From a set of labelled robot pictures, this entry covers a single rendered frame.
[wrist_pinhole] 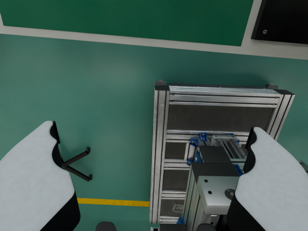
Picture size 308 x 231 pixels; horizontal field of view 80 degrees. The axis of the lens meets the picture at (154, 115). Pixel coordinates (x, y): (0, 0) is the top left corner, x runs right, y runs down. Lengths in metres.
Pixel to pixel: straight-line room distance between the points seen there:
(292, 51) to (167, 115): 0.75
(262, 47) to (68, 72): 1.18
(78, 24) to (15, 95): 1.20
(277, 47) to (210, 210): 0.45
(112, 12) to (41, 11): 0.17
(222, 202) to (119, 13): 0.51
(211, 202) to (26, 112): 1.49
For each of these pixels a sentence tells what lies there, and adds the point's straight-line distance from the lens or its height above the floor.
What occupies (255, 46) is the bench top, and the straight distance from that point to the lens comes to 0.59.
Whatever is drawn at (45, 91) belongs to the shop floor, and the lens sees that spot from 1.55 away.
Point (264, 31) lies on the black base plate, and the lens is 0.57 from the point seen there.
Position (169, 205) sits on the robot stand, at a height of 0.21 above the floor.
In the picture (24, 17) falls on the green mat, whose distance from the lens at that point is 0.61.
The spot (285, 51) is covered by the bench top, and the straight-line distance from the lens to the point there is 0.64.
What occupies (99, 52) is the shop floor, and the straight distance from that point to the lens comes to 1.33.
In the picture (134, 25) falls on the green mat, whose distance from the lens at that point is 0.52.
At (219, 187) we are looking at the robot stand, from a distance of 0.52.
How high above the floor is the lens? 1.27
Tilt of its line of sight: 63 degrees down
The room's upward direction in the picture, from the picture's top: 179 degrees clockwise
